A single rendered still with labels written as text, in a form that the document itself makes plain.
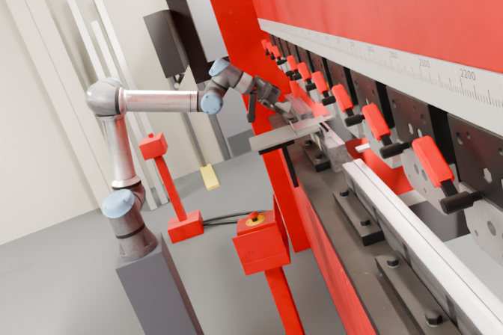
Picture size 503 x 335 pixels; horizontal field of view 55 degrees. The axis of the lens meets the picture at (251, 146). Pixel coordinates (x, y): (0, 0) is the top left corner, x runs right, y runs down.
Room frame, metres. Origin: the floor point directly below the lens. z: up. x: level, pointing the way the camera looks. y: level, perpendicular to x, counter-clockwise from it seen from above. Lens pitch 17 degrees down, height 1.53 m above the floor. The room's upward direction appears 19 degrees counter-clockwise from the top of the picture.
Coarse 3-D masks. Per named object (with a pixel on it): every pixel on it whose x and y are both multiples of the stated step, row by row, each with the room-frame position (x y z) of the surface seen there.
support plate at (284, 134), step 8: (304, 120) 1.89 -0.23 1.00; (280, 128) 1.90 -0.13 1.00; (288, 128) 1.86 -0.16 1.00; (304, 128) 1.79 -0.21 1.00; (312, 128) 1.75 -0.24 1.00; (256, 136) 1.90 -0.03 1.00; (264, 136) 1.86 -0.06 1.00; (272, 136) 1.82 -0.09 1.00; (280, 136) 1.79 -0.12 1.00; (288, 136) 1.75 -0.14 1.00; (296, 136) 1.73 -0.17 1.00; (256, 144) 1.79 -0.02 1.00; (264, 144) 1.75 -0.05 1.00; (272, 144) 1.73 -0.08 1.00
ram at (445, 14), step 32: (256, 0) 2.42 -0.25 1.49; (288, 0) 1.43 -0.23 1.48; (320, 0) 1.01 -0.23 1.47; (352, 0) 0.78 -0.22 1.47; (384, 0) 0.64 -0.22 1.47; (416, 0) 0.53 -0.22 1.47; (448, 0) 0.46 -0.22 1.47; (480, 0) 0.40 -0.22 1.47; (320, 32) 1.11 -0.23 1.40; (352, 32) 0.83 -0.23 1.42; (384, 32) 0.67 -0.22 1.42; (416, 32) 0.55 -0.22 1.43; (448, 32) 0.47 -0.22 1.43; (480, 32) 0.41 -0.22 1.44; (352, 64) 0.89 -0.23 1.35; (480, 64) 0.42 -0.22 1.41; (416, 96) 0.60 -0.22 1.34; (448, 96) 0.50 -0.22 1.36
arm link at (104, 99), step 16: (96, 96) 1.70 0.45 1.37; (112, 96) 1.68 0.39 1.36; (128, 96) 1.69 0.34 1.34; (144, 96) 1.68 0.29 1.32; (160, 96) 1.68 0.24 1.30; (176, 96) 1.68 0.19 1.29; (192, 96) 1.68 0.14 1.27; (208, 96) 1.65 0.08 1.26; (96, 112) 1.72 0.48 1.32; (112, 112) 1.69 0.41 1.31; (208, 112) 1.66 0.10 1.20
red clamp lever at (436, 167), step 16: (416, 144) 0.53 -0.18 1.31; (432, 144) 0.52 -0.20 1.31; (432, 160) 0.50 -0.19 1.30; (432, 176) 0.49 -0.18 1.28; (448, 176) 0.49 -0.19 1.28; (448, 192) 0.47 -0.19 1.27; (464, 192) 0.47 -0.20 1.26; (480, 192) 0.47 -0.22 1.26; (448, 208) 0.46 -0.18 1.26; (464, 208) 0.46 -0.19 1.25
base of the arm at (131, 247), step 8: (144, 224) 1.72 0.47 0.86; (136, 232) 1.67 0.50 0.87; (144, 232) 1.69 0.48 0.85; (120, 240) 1.67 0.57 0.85; (128, 240) 1.66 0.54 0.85; (136, 240) 1.66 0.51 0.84; (144, 240) 1.68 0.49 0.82; (152, 240) 1.69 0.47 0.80; (120, 248) 1.67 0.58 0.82; (128, 248) 1.65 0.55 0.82; (136, 248) 1.65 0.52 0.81; (144, 248) 1.65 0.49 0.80; (152, 248) 1.67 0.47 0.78; (120, 256) 1.68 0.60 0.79; (128, 256) 1.65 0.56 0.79; (136, 256) 1.64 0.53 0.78
